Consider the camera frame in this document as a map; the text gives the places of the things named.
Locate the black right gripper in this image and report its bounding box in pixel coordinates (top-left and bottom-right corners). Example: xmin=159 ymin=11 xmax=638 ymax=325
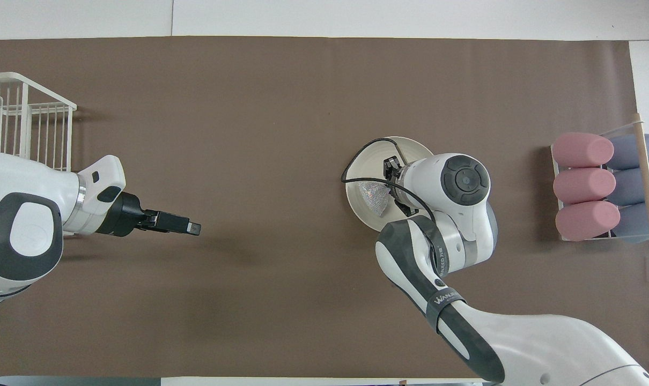
xmin=382 ymin=155 xmax=414 ymax=218

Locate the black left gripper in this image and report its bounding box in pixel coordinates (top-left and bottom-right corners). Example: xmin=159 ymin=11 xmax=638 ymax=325
xmin=97 ymin=192 xmax=202 ymax=237

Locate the silver mesh sponge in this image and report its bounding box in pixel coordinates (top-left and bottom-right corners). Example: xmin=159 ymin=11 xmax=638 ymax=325
xmin=358 ymin=181 xmax=393 ymax=217

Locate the cream round plate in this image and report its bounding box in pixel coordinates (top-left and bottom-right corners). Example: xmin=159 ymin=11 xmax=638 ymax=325
xmin=345 ymin=136 xmax=436 ymax=233

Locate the brown table mat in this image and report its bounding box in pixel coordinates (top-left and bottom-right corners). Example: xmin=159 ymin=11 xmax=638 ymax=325
xmin=0 ymin=36 xmax=649 ymax=378

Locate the pink plastic cup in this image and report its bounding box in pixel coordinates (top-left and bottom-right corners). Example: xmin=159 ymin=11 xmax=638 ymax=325
xmin=555 ymin=201 xmax=621 ymax=241
xmin=553 ymin=168 xmax=616 ymax=205
xmin=551 ymin=132 xmax=615 ymax=168

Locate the white wire basket rack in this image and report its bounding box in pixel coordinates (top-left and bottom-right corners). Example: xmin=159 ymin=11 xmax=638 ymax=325
xmin=0 ymin=72 xmax=77 ymax=172

